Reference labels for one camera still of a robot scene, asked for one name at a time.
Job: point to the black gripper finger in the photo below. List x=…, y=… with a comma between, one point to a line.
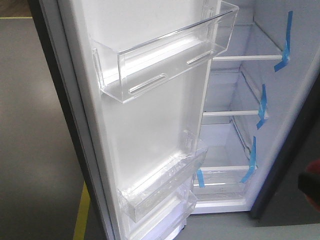
x=309, y=183

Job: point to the red yellow apple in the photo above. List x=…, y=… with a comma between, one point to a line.
x=314, y=198

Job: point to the fridge door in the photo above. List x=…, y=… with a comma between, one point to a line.
x=120, y=145

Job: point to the white middle fridge shelf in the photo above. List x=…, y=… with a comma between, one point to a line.
x=230, y=113

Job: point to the white fridge shelf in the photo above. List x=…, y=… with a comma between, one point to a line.
x=230, y=113
x=247, y=58

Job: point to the dark grey fridge body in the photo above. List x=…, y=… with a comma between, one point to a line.
x=285, y=144

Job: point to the white upper fridge shelf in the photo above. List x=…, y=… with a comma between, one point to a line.
x=247, y=58

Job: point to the blue tape strip lower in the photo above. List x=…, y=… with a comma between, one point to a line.
x=252, y=162

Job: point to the blue tape strip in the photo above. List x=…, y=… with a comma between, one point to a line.
x=200, y=178
x=252, y=162
x=287, y=46
x=262, y=108

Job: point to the blue tape strip middle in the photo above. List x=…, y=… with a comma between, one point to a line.
x=262, y=108

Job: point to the clear crisper drawer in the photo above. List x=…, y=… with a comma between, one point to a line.
x=222, y=183

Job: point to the blue tape strip left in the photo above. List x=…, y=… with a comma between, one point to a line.
x=200, y=178

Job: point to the blue tape strip upper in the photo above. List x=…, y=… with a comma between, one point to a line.
x=287, y=46

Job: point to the clear lower door bin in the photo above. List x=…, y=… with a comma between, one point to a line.
x=161, y=221

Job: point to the clear door bin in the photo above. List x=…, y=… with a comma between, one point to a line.
x=137, y=202
x=125, y=74
x=161, y=221

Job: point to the clear middle door bin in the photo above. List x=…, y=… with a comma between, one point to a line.
x=137, y=202

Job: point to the clear upper door bin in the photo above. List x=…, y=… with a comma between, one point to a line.
x=125, y=74

